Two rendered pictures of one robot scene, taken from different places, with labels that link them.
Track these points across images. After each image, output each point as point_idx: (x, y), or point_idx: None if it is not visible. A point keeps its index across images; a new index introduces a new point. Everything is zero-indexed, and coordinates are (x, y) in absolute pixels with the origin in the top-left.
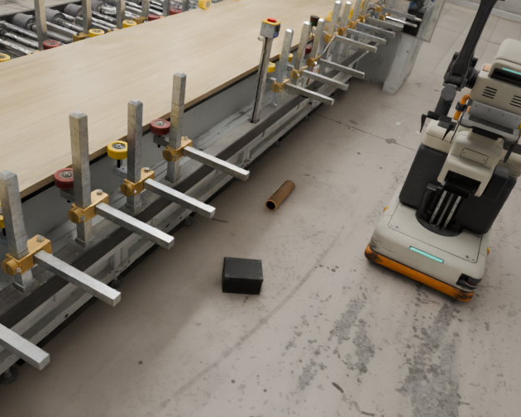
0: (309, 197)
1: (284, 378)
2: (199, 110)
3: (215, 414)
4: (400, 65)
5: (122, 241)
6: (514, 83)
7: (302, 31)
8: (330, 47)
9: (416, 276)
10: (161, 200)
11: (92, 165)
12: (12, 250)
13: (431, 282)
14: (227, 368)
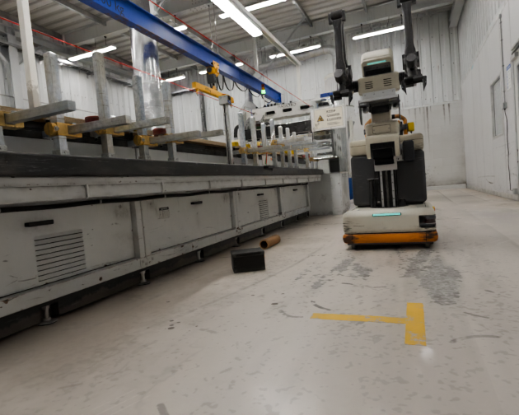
0: (293, 242)
1: (298, 287)
2: (190, 157)
3: (240, 307)
4: (338, 193)
5: (140, 188)
6: (380, 73)
7: (250, 123)
8: None
9: (388, 237)
10: (165, 164)
11: (114, 146)
12: (53, 116)
13: (401, 236)
14: (246, 292)
